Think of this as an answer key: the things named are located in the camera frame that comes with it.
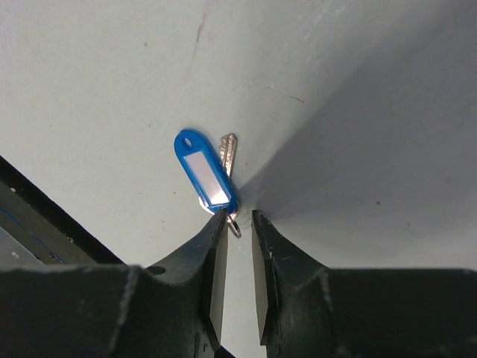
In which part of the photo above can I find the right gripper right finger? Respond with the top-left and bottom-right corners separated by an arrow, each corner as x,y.
251,210 -> 476,357

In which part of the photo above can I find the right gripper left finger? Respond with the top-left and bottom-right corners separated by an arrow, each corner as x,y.
1,212 -> 227,357

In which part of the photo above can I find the key with blue white tag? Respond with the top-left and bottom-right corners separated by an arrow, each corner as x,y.
174,129 -> 241,239

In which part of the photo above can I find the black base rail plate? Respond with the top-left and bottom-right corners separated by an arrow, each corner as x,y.
1,158 -> 124,265

